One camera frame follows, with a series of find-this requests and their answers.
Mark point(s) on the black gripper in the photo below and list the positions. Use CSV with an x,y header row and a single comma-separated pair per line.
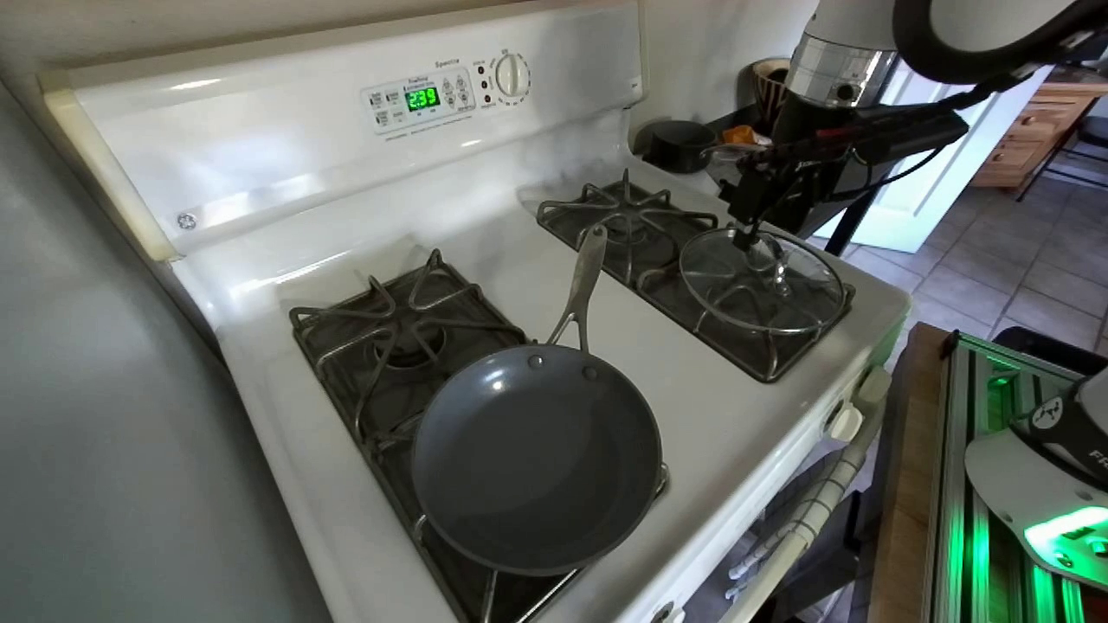
x,y
809,184

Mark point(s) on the glass lid with metal rim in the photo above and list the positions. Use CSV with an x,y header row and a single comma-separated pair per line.
x,y
749,300

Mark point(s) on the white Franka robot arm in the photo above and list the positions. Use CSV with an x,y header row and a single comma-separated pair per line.
x,y
980,30

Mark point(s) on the gray nonstick frying pan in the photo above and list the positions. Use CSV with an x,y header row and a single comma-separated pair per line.
x,y
531,463

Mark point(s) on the small orange item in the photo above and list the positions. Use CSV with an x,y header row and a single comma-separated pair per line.
x,y
737,138

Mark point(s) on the small black pot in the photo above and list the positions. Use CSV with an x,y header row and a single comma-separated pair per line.
x,y
675,143

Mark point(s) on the black cast iron burner grate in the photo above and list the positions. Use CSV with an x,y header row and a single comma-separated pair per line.
x,y
600,217
370,328

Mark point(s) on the white gas stove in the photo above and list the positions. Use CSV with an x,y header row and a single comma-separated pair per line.
x,y
703,403

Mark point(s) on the white panel door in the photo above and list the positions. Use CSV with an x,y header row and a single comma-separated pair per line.
x,y
946,161

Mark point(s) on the white oven dial knob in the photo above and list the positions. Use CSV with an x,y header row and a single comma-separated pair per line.
x,y
510,76

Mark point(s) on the wooden cabinet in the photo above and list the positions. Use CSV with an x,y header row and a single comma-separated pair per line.
x,y
1025,132

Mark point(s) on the wooden board edge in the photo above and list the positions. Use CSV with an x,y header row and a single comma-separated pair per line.
x,y
906,485

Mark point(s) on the green oven clock display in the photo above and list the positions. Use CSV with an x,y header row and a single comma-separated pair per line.
x,y
421,97

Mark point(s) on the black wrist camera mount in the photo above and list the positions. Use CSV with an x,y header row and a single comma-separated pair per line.
x,y
902,125

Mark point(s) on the metal robot cart frame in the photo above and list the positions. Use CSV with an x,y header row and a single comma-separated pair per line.
x,y
958,521

